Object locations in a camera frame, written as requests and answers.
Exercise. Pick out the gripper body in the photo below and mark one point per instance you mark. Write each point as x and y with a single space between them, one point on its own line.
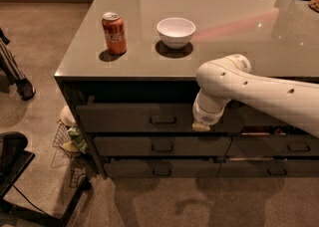
206 115

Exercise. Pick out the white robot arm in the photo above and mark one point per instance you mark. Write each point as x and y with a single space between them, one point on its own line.
223 80

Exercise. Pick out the dark counter cabinet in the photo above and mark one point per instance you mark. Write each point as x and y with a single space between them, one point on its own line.
278 37

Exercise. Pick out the white ceramic bowl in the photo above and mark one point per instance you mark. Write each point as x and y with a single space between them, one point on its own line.
175 32

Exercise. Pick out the white bag in basket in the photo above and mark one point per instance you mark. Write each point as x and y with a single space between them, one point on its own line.
66 117

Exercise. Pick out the orange soda can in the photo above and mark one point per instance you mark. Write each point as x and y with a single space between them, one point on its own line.
114 30

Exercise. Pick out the black tripod leg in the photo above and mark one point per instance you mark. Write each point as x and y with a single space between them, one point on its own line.
15 76

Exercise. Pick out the wire basket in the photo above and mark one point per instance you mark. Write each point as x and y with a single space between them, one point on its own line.
63 158

